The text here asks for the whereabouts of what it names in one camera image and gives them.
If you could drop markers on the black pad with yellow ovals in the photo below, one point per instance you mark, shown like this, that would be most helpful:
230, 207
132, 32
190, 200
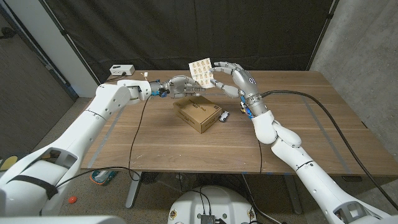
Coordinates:
7, 162

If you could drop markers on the teal and orange floor device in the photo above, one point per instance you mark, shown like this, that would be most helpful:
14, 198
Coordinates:
101, 176

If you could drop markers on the brown cardboard packing box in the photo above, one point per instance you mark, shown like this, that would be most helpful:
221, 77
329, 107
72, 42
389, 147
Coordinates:
196, 110

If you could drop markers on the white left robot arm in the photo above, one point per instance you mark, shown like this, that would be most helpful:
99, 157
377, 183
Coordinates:
109, 99

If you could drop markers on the small orange ball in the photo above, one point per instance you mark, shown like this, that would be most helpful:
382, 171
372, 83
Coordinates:
72, 199

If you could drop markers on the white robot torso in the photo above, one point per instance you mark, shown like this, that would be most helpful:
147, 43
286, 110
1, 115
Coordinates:
214, 202

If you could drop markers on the black backdrop curtain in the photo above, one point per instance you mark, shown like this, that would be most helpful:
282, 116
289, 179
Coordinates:
199, 31

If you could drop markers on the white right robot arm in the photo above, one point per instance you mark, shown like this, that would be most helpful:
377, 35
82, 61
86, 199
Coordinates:
311, 174

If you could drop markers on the white power socket box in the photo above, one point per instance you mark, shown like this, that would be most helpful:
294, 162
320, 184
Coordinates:
122, 70

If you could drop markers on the black backdrop stand pole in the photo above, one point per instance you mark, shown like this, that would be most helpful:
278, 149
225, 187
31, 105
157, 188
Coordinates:
330, 16
63, 32

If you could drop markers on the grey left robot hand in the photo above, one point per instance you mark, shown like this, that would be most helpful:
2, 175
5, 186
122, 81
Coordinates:
180, 87

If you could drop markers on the grey table leg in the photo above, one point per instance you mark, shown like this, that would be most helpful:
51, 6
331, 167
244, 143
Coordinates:
133, 194
292, 193

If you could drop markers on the black round floor fan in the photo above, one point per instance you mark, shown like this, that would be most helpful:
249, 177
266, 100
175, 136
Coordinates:
150, 178

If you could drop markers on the white postage stamp sheet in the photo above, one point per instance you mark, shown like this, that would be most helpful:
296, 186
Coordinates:
200, 70

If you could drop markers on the small white toy car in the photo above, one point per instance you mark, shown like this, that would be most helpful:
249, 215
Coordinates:
224, 116

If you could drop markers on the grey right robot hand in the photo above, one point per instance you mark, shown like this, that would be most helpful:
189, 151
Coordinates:
248, 87

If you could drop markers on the black torso port module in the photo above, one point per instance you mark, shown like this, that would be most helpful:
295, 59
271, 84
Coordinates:
207, 219

